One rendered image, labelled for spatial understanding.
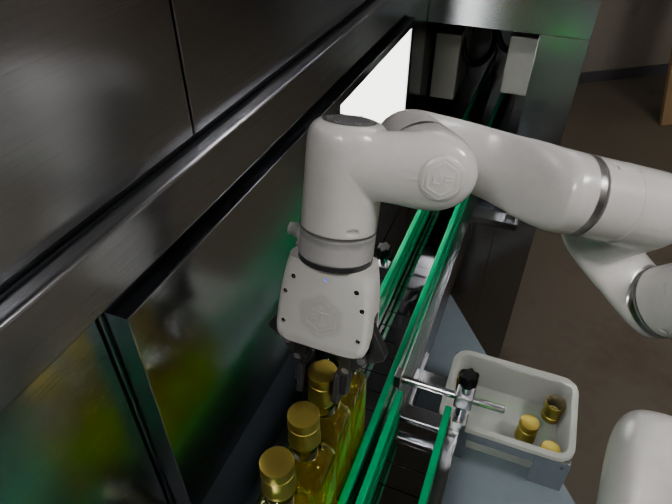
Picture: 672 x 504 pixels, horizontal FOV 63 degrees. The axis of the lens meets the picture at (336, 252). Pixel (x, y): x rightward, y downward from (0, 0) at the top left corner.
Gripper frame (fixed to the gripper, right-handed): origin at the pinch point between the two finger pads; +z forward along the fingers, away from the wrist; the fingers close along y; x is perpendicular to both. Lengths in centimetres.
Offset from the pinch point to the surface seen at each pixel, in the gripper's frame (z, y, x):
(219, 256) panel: -12.9, -11.8, -2.6
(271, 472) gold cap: 2.4, 0.2, -12.6
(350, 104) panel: -23.3, -12.4, 36.1
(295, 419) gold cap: 0.8, -0.2, -6.8
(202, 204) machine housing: -19.1, -12.6, -4.4
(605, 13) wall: -45, 41, 421
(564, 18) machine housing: -39, 16, 96
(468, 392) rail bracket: 12.3, 15.4, 21.6
